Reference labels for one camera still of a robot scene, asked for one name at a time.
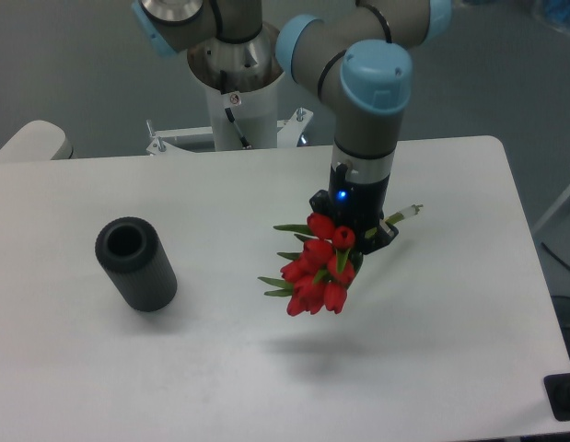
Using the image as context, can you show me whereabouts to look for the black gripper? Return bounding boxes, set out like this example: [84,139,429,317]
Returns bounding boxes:
[309,165,399,255]

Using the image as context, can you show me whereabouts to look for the red tulip bouquet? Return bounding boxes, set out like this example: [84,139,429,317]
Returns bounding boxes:
[259,204,423,317]

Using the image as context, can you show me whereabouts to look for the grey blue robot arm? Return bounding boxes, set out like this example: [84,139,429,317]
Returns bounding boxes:
[132,1,452,254]

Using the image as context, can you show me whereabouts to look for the dark grey ribbed vase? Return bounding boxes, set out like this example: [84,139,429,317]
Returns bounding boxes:
[95,216,178,312]

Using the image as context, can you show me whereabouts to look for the white furniture right edge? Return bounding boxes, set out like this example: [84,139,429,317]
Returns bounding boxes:
[530,184,570,236]

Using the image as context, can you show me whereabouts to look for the black device table corner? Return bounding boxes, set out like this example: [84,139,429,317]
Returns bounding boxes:
[543,373,570,422]

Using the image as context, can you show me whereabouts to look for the blue clear container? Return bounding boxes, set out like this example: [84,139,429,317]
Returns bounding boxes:
[532,0,570,34]

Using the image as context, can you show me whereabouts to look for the white chair left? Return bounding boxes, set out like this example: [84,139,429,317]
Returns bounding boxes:
[0,120,75,164]

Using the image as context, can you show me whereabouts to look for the white metal base frame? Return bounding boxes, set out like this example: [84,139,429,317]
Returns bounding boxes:
[146,107,314,156]

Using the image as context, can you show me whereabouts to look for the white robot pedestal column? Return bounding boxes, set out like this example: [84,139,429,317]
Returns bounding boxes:
[186,31,290,151]

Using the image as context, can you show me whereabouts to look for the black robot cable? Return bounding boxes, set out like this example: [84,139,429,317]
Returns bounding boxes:
[218,69,253,150]

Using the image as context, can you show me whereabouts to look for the black cable on floor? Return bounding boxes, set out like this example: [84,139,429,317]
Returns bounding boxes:
[541,241,570,274]

